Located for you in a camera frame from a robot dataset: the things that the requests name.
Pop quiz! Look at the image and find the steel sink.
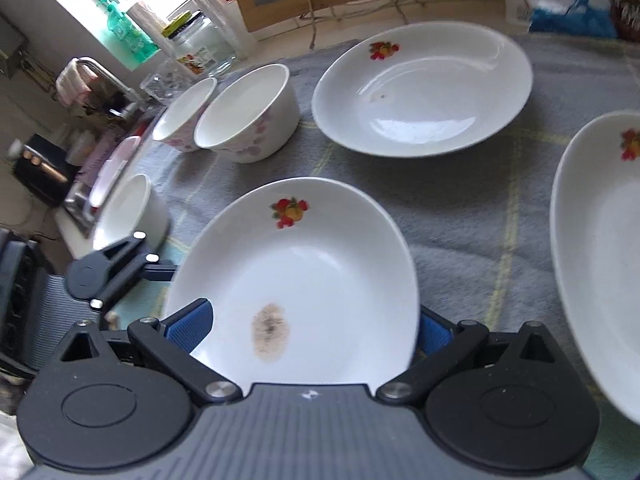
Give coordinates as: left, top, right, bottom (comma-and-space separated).
62, 105, 166, 237

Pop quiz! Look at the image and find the metal faucet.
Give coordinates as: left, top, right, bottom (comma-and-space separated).
75, 56, 147, 107

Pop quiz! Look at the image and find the stained white fruit print plate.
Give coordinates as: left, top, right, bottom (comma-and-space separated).
162, 176, 421, 388

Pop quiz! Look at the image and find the pink and white rag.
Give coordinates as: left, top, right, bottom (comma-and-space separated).
56, 59, 97, 107

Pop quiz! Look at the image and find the pink-rimmed plate in sink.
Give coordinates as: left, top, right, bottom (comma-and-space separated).
89, 135, 144, 209

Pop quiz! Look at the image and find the clear glass dish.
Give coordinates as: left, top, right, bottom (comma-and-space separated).
140, 57, 202, 106

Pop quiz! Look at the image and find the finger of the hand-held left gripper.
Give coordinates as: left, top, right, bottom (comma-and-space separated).
90, 232, 177, 311

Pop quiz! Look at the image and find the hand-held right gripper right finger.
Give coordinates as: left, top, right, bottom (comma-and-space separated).
376, 307, 558, 406

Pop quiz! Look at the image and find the black box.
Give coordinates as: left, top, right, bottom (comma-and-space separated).
14, 133, 72, 207

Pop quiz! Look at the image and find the white floral bowl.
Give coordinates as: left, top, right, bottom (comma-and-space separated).
91, 174, 170, 257
193, 63, 301, 164
151, 77, 219, 154

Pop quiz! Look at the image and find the teal plastic bottle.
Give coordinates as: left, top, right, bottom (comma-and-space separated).
97, 0, 161, 68

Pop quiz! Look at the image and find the yellow green box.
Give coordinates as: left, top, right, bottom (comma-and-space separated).
161, 10, 194, 39

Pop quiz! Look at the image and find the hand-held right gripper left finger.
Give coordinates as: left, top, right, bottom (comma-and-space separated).
59, 299, 241, 407

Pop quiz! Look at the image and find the metal wire rack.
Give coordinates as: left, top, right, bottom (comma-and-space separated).
297, 0, 426, 51

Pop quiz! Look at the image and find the clear glass jar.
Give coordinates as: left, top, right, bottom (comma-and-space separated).
167, 14, 239, 79

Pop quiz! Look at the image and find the grey checked cloth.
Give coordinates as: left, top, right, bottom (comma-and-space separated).
92, 35, 640, 463

